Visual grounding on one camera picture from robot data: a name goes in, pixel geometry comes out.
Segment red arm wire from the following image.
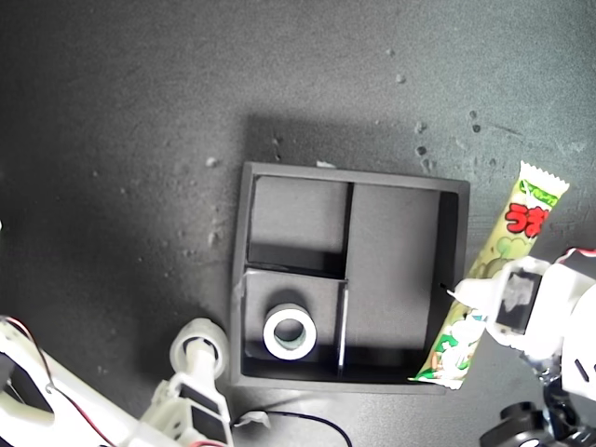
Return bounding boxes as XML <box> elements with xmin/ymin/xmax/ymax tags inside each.
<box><xmin>5</xmin><ymin>318</ymin><xmax>115</xmax><ymax>447</ymax></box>

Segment black compartment tray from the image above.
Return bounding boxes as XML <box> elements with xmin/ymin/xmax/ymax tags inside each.
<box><xmin>227</xmin><ymin>160</ymin><xmax>471</xmax><ymax>397</ymax></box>

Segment black camera cable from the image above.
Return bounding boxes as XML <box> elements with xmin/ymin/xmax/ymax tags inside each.
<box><xmin>232</xmin><ymin>410</ymin><xmax>353</xmax><ymax>447</ymax></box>

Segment green printed snack bar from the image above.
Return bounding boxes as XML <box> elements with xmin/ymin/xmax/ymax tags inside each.
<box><xmin>408</xmin><ymin>159</ymin><xmax>571</xmax><ymax>391</ymax></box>

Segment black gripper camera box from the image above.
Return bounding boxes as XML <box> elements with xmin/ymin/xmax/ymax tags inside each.
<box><xmin>479</xmin><ymin>401</ymin><xmax>596</xmax><ymax>447</ymax></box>

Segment white tape roll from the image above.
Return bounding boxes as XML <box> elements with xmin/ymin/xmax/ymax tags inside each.
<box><xmin>262</xmin><ymin>303</ymin><xmax>318</xmax><ymax>361</ymax></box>
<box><xmin>168</xmin><ymin>318</ymin><xmax>231</xmax><ymax>381</ymax></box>

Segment white cable tag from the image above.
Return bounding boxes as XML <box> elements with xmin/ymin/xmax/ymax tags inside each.
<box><xmin>232</xmin><ymin>409</ymin><xmax>272</xmax><ymax>429</ymax></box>

